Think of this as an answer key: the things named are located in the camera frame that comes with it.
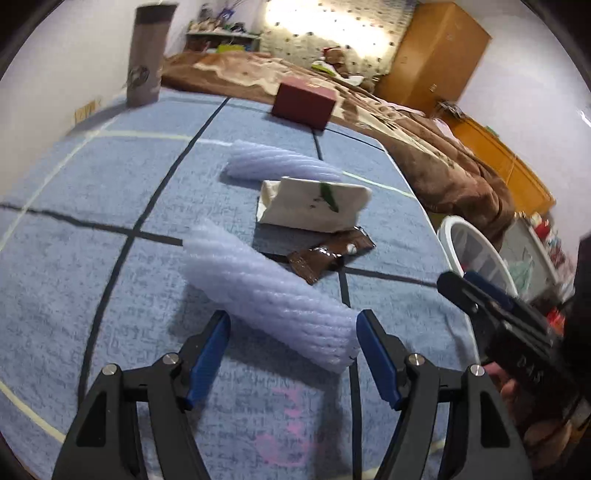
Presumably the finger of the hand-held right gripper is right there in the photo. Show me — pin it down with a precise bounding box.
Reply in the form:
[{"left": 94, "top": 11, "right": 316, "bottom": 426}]
[
  {"left": 464, "top": 270, "right": 519, "bottom": 311},
  {"left": 436, "top": 271, "right": 556, "bottom": 357}
]

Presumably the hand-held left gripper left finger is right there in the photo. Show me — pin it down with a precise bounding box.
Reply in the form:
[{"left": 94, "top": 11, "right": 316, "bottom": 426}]
[{"left": 51, "top": 310, "right": 232, "bottom": 480}]

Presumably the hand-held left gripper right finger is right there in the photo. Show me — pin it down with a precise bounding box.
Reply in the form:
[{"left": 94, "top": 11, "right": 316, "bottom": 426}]
[{"left": 356, "top": 309, "right": 536, "bottom": 480}]

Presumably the white round trash bin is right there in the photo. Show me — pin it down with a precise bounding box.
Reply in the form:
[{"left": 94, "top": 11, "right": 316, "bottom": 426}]
[{"left": 436, "top": 216, "right": 520, "bottom": 298}]

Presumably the white foam net sleeve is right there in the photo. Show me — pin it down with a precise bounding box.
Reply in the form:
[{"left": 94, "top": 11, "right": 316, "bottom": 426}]
[
  {"left": 221, "top": 140, "right": 343, "bottom": 183},
  {"left": 181, "top": 219, "right": 360, "bottom": 374}
]

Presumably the person's right hand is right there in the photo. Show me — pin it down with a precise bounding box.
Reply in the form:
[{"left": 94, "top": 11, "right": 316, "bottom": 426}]
[{"left": 487, "top": 362, "right": 579, "bottom": 462}]

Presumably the green printed plastic bag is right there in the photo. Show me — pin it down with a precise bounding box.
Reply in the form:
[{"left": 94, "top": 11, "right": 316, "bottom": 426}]
[{"left": 508, "top": 258, "right": 537, "bottom": 292}]

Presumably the grey bedside cabinet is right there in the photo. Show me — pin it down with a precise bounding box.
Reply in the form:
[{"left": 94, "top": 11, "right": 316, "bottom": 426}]
[{"left": 501, "top": 215, "right": 578, "bottom": 301}]

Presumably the brown foil wrapper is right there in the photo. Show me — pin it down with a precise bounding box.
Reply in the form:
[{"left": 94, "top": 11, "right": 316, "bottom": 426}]
[{"left": 287, "top": 227, "right": 376, "bottom": 284}]

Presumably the wooden headboard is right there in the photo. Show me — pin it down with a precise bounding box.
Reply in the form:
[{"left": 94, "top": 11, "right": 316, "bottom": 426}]
[{"left": 455, "top": 115, "right": 557, "bottom": 215}]

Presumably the brown patterned blanket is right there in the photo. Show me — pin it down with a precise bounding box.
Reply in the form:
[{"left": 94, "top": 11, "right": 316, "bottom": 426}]
[{"left": 159, "top": 50, "right": 515, "bottom": 245}]

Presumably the white paper packet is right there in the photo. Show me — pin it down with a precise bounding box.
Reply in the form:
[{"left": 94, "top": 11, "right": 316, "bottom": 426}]
[{"left": 256, "top": 176, "right": 373, "bottom": 233}]

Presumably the wooden wardrobe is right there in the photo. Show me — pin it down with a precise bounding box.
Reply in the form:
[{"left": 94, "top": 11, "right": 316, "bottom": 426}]
[{"left": 376, "top": 2, "right": 492, "bottom": 114}]

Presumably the dark red box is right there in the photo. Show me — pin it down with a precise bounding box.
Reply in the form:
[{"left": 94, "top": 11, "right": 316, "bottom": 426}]
[{"left": 271, "top": 78, "right": 338, "bottom": 131}]

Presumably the dotted curtain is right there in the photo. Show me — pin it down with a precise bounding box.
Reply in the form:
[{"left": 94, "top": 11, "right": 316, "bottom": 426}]
[{"left": 261, "top": 0, "right": 416, "bottom": 79}]

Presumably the brown tumbler cup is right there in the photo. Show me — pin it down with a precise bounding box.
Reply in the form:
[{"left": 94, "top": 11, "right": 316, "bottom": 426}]
[{"left": 127, "top": 2, "right": 178, "bottom": 108}]

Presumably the cluttered shelf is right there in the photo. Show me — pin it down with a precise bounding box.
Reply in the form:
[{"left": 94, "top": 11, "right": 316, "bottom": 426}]
[{"left": 185, "top": 18, "right": 262, "bottom": 54}]

